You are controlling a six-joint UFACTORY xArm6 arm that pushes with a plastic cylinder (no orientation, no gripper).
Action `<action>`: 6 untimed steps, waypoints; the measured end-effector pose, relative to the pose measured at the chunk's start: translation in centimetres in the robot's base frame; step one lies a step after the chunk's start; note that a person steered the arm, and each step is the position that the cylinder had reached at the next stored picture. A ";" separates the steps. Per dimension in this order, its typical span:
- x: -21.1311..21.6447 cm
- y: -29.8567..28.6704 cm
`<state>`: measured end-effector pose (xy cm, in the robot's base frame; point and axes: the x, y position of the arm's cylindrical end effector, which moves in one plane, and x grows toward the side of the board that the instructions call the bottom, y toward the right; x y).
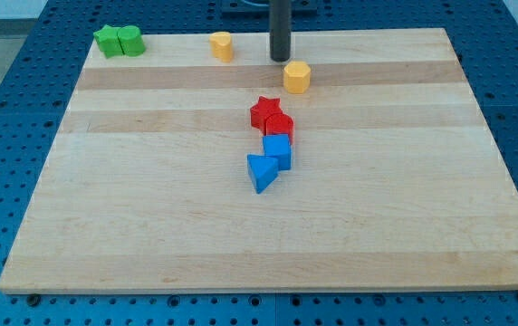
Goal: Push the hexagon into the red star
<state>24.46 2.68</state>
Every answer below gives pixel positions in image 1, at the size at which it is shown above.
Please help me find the yellow hexagon block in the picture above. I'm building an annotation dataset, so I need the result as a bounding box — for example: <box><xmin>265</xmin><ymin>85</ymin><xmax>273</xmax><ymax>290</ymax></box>
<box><xmin>283</xmin><ymin>61</ymin><xmax>312</xmax><ymax>94</ymax></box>

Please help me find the red star block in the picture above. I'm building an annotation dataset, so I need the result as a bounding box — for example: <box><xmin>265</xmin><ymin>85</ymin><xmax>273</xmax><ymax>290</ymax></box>
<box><xmin>250</xmin><ymin>96</ymin><xmax>283</xmax><ymax>134</ymax></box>

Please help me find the green star block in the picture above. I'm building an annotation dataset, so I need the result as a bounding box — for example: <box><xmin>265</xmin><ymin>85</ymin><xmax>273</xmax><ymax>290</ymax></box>
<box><xmin>93</xmin><ymin>24</ymin><xmax>124</xmax><ymax>58</ymax></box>

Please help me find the blue triangle block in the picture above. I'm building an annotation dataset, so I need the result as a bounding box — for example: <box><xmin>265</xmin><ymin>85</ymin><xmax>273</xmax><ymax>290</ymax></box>
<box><xmin>246</xmin><ymin>154</ymin><xmax>279</xmax><ymax>194</ymax></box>

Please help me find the blue cube block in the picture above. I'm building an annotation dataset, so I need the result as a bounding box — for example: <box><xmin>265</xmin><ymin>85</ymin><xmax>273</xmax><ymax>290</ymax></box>
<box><xmin>262</xmin><ymin>134</ymin><xmax>293</xmax><ymax>170</ymax></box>

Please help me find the red cylinder block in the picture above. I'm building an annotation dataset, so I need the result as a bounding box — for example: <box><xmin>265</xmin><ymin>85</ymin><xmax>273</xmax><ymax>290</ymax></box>
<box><xmin>264</xmin><ymin>113</ymin><xmax>294</xmax><ymax>144</ymax></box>

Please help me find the light wooden board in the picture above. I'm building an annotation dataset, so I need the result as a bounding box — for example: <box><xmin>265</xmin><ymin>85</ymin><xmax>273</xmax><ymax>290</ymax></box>
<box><xmin>0</xmin><ymin>28</ymin><xmax>518</xmax><ymax>294</ymax></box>

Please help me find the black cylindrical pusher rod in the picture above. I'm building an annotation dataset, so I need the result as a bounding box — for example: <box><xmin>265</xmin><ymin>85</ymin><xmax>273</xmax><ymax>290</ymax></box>
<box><xmin>269</xmin><ymin>0</ymin><xmax>292</xmax><ymax>62</ymax></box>

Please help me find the green cylinder block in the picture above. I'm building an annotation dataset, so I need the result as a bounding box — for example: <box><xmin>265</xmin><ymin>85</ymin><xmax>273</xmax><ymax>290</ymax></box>
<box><xmin>117</xmin><ymin>25</ymin><xmax>146</xmax><ymax>56</ymax></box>

